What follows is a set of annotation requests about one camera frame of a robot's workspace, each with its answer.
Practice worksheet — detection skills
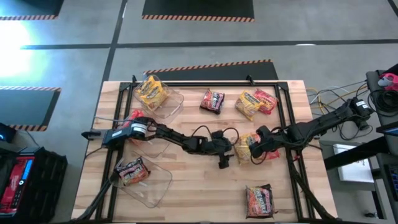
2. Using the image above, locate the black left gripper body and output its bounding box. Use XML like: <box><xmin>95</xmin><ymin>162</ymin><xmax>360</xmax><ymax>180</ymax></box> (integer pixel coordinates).
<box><xmin>198</xmin><ymin>138</ymin><xmax>234</xmax><ymax>156</ymax></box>

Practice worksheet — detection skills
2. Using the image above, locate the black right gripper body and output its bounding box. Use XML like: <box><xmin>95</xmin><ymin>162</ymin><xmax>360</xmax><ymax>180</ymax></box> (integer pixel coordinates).
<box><xmin>256</xmin><ymin>126</ymin><xmax>284</xmax><ymax>153</ymax></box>

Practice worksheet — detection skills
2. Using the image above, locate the clear plastic bin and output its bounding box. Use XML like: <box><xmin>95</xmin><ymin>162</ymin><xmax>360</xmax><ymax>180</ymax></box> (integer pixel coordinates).
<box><xmin>108</xmin><ymin>151</ymin><xmax>174</xmax><ymax>209</ymax></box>
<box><xmin>132</xmin><ymin>74</ymin><xmax>185</xmax><ymax>121</ymax></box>
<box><xmin>119</xmin><ymin>108</ymin><xmax>171</xmax><ymax>159</ymax></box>

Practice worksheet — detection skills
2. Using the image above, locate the black hazard-striped floor mat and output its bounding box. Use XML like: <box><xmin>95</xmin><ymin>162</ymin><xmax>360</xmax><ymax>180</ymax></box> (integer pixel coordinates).
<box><xmin>0</xmin><ymin>86</ymin><xmax>62</xmax><ymax>132</ymax></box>
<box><xmin>0</xmin><ymin>0</ymin><xmax>65</xmax><ymax>21</ymax></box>
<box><xmin>142</xmin><ymin>0</ymin><xmax>255</xmax><ymax>22</ymax></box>
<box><xmin>144</xmin><ymin>59</ymin><xmax>280</xmax><ymax>82</ymax></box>

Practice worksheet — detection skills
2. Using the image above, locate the black beam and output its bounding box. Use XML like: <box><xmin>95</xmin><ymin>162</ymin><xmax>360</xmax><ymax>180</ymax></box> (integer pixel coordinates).
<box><xmin>323</xmin><ymin>136</ymin><xmax>398</xmax><ymax>171</ymax></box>

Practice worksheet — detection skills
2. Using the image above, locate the white box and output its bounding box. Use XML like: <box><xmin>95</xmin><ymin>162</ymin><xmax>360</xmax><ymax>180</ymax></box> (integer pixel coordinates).
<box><xmin>334</xmin><ymin>144</ymin><xmax>376</xmax><ymax>184</ymax></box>

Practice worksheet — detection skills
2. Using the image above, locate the black power brick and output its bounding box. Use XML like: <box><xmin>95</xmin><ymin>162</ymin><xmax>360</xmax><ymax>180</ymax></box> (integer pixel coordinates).
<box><xmin>356</xmin><ymin>119</ymin><xmax>371</xmax><ymax>131</ymax></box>

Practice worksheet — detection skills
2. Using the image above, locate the grey side desk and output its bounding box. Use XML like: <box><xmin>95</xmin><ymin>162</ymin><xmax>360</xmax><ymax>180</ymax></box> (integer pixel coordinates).
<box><xmin>366</xmin><ymin>63</ymin><xmax>398</xmax><ymax>224</ymax></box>

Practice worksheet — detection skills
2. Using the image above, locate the black table clamp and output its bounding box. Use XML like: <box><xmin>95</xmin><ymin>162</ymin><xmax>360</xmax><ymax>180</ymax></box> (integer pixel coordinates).
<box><xmin>80</xmin><ymin>130</ymin><xmax>105</xmax><ymax>141</ymax></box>

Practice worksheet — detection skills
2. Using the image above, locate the black keyboard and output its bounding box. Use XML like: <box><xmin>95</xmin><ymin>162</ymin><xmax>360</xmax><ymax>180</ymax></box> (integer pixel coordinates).
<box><xmin>384</xmin><ymin>163</ymin><xmax>398</xmax><ymax>203</ymax></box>

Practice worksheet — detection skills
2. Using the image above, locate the pink and red object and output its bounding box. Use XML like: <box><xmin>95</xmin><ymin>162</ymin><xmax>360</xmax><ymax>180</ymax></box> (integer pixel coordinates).
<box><xmin>377</xmin><ymin>73</ymin><xmax>398</xmax><ymax>93</ymax></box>

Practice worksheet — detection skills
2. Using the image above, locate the red and black equipment case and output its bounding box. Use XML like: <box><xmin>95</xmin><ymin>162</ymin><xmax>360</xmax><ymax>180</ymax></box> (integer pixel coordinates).
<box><xmin>0</xmin><ymin>146</ymin><xmax>68</xmax><ymax>220</ymax></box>

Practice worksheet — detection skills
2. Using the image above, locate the dark device with blue light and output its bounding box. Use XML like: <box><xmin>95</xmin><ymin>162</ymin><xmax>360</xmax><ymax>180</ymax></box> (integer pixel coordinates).
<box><xmin>0</xmin><ymin>123</ymin><xmax>18</xmax><ymax>144</ymax></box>

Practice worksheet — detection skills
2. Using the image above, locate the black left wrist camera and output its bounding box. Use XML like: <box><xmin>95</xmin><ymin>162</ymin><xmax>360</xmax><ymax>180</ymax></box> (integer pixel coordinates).
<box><xmin>210</xmin><ymin>129</ymin><xmax>225</xmax><ymax>141</ymax></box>

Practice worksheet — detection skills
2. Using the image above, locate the tangle of floor cables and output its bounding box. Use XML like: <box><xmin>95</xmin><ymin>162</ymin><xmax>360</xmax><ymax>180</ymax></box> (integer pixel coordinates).
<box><xmin>306</xmin><ymin>80</ymin><xmax>374</xmax><ymax>141</ymax></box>

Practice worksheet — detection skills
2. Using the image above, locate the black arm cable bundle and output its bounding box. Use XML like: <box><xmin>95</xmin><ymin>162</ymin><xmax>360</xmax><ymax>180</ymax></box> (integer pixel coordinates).
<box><xmin>74</xmin><ymin>179</ymin><xmax>113</xmax><ymax>222</ymax></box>
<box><xmin>290</xmin><ymin>167</ymin><xmax>338</xmax><ymax>222</ymax></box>

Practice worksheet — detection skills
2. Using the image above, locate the coiled black cable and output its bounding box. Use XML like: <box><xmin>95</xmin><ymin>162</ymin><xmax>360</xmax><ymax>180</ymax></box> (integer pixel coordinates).
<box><xmin>368</xmin><ymin>88</ymin><xmax>398</xmax><ymax>118</ymax></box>

